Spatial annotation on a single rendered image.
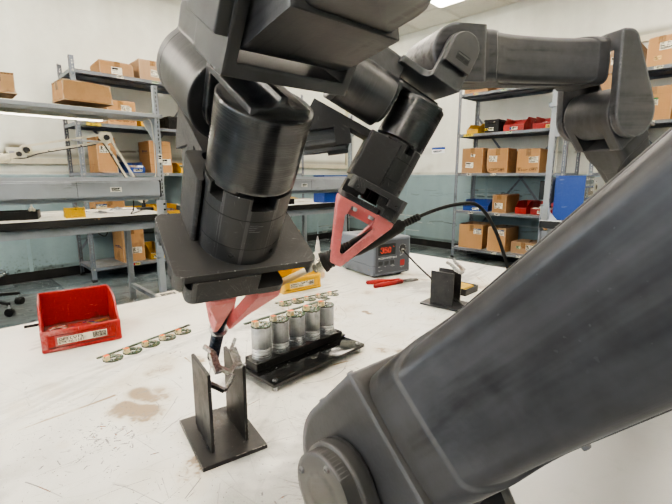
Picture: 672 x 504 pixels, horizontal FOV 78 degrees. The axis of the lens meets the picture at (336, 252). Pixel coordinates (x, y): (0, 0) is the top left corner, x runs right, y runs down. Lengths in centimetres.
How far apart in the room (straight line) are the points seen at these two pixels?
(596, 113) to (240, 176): 49
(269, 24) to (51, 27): 488
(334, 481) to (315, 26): 19
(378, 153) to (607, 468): 35
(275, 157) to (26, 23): 482
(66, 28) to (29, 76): 58
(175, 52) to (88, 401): 38
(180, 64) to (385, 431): 24
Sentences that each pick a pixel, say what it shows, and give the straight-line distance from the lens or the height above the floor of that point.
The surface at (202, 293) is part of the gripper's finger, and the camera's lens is 29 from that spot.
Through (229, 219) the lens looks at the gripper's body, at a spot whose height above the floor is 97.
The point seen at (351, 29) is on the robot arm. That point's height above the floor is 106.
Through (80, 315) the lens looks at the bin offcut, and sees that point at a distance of 82.
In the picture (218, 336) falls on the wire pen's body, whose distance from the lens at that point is 38.
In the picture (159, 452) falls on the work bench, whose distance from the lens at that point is 44.
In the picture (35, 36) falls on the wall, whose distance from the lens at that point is 501.
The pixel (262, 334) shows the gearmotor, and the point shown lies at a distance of 52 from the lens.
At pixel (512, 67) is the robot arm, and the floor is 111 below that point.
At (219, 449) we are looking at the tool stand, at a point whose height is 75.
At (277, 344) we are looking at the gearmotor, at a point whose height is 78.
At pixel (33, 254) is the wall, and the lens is 487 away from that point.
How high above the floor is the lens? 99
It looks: 11 degrees down
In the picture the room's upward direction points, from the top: straight up
